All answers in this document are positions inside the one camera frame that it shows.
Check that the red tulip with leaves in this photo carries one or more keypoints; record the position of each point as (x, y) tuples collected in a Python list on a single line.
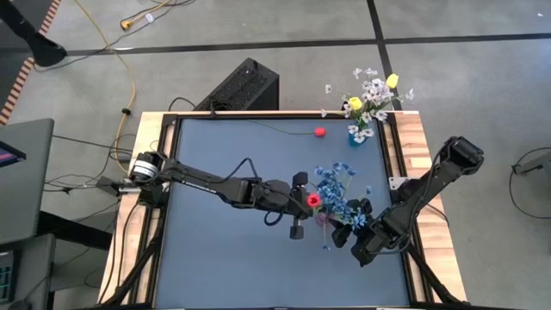
[(313, 200)]

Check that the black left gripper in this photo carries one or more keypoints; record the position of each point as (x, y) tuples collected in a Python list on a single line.
[(280, 196)]

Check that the blue artificial flower bunch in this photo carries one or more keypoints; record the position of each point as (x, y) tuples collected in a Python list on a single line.
[(340, 206), (331, 176)]

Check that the red tulip bare stem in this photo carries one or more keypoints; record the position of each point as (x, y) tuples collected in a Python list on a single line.
[(319, 132)]

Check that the black stand pole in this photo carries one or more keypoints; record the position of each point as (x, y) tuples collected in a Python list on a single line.
[(46, 51)]

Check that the large white flower bunch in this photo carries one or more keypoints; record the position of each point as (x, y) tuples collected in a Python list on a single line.
[(376, 86)]

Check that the black diagonal frame strut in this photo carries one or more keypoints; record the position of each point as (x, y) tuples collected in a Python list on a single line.
[(138, 262), (430, 280)]

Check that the silver mounting plate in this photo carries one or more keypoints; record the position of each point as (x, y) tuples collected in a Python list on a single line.
[(396, 183), (125, 187)]

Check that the grey cabinet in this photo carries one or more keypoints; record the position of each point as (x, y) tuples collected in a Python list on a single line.
[(34, 275)]

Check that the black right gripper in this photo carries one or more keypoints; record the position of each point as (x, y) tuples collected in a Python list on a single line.
[(368, 232)]

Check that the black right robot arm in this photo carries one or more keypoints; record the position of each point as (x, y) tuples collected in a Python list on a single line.
[(430, 189)]

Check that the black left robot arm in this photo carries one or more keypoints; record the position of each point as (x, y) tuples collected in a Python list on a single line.
[(202, 181)]

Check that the grey stand foot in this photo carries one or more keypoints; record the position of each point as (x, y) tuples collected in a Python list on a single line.
[(534, 165)]

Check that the teal glass vase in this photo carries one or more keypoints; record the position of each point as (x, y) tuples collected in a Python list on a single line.
[(353, 142)]

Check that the grey desk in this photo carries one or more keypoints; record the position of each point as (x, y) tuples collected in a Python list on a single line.
[(30, 185)]

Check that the black computer tower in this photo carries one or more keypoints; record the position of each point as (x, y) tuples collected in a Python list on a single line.
[(245, 86)]

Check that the small white flower bunch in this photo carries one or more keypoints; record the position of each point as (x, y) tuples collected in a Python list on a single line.
[(366, 117)]

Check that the yellow artificial tulip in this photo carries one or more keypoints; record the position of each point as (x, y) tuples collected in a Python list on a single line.
[(391, 80), (355, 103)]

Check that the purple glass vase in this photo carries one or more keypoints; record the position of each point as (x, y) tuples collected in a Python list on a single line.
[(320, 220)]

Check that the black desk base bar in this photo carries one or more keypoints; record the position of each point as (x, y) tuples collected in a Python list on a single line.
[(73, 230)]

